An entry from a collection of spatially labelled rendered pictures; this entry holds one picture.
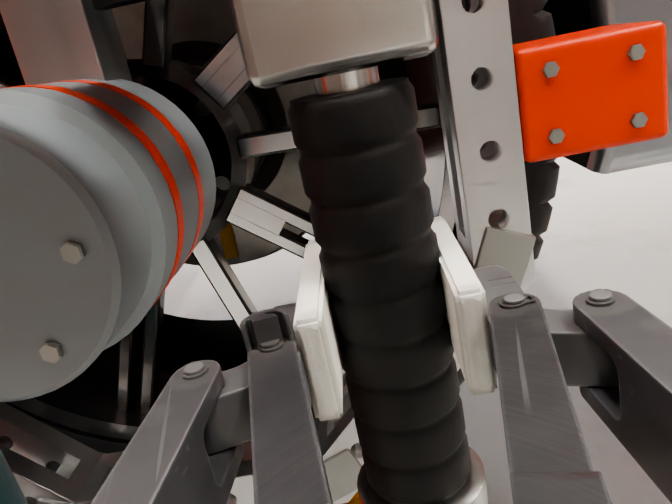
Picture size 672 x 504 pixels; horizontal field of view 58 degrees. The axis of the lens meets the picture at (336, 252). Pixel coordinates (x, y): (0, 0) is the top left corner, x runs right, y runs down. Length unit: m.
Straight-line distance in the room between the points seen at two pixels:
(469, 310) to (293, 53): 0.08
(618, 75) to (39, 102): 0.32
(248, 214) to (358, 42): 0.36
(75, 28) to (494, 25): 0.25
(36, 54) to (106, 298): 0.20
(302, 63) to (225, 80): 0.33
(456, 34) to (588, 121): 0.10
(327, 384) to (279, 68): 0.08
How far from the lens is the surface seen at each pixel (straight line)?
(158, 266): 0.31
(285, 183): 0.70
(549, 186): 0.50
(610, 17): 0.62
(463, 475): 0.21
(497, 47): 0.39
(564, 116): 0.40
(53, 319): 0.29
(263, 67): 0.16
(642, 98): 0.42
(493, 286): 0.17
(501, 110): 0.39
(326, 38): 0.16
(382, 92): 0.16
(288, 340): 0.15
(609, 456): 1.46
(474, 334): 0.16
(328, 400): 0.16
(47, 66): 0.42
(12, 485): 0.45
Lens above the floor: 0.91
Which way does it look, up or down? 18 degrees down
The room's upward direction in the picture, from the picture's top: 12 degrees counter-clockwise
